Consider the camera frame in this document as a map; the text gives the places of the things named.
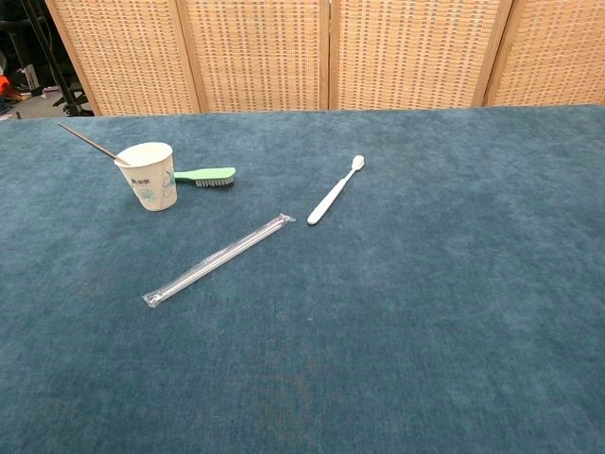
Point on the blue velvet tablecloth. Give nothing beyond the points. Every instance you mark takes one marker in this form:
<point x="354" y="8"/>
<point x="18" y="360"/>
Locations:
<point x="378" y="307"/>

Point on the metal straw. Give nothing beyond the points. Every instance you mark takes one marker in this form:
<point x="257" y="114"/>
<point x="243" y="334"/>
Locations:
<point x="87" y="140"/>

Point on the plastic wrapped clear straw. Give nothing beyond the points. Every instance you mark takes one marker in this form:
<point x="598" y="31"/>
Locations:
<point x="222" y="257"/>

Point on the white toothbrush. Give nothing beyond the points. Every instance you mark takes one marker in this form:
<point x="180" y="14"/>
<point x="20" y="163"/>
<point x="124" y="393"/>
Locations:
<point x="331" y="196"/>

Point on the white printed paper cup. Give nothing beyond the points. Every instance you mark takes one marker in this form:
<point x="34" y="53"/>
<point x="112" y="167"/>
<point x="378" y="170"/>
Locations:
<point x="150" y="184"/>

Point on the woven bamboo folding screen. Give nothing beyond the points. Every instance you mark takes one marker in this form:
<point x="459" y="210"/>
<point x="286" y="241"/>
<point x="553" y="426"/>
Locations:
<point x="331" y="52"/>

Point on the black tripod stand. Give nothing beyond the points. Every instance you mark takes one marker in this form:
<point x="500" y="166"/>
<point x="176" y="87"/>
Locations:
<point x="52" y="61"/>

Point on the green scrub brush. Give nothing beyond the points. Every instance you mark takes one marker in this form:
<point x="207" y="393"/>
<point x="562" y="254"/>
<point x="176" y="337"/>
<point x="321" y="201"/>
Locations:
<point x="208" y="175"/>

